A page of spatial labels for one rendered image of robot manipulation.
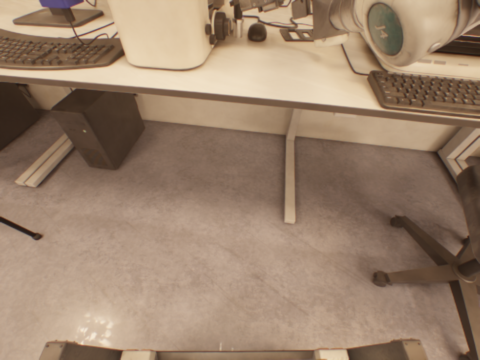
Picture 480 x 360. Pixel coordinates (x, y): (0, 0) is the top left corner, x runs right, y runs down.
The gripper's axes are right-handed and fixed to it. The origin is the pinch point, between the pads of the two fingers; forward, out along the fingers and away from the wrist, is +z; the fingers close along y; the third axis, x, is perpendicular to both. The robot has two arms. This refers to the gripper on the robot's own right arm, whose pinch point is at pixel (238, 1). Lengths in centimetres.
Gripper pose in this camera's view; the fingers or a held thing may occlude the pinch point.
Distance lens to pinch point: 77.1
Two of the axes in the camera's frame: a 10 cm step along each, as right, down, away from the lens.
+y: 4.6, -6.7, 5.8
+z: -8.4, -1.2, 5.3
